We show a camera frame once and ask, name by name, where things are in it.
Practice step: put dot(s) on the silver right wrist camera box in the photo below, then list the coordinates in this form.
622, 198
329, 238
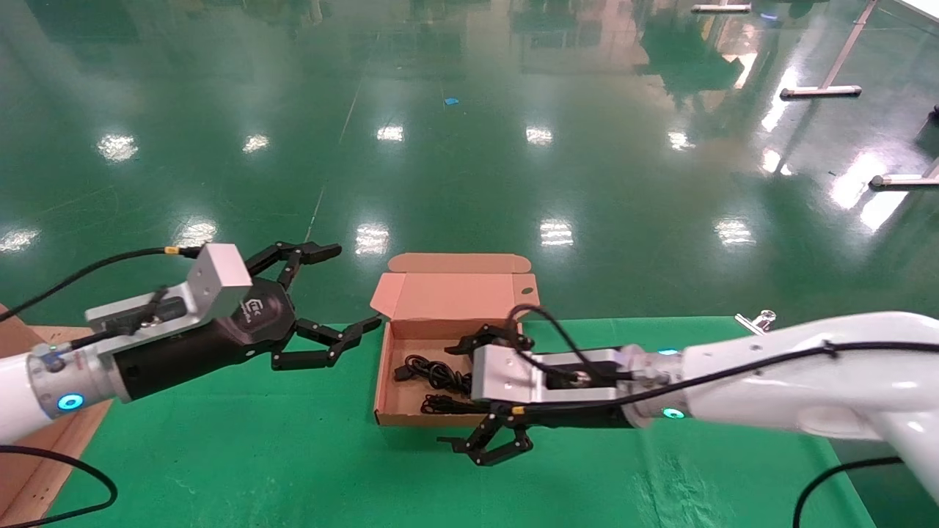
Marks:
499, 374

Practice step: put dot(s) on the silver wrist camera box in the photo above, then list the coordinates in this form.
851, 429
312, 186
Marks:
499, 374
216, 275

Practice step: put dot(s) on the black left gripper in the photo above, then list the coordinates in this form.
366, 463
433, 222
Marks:
220, 345

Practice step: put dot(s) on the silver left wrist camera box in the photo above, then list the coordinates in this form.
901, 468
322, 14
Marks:
216, 275

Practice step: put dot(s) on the white metal table leg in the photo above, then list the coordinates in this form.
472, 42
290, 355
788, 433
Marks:
721, 9
820, 92
902, 180

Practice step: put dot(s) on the large printed brown carton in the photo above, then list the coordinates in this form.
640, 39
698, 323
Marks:
11, 334

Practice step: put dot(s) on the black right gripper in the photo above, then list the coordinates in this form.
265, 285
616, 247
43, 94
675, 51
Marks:
579, 416

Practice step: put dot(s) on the silver metal binder clip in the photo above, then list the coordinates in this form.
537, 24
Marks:
759, 320

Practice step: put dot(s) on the white table corner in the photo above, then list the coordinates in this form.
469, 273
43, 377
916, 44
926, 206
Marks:
924, 7

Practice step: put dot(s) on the green table cloth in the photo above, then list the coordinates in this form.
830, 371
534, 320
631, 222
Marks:
293, 455

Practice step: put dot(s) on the open brown cardboard box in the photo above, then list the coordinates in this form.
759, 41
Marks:
455, 297

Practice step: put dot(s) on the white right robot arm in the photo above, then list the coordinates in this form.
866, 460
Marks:
807, 396

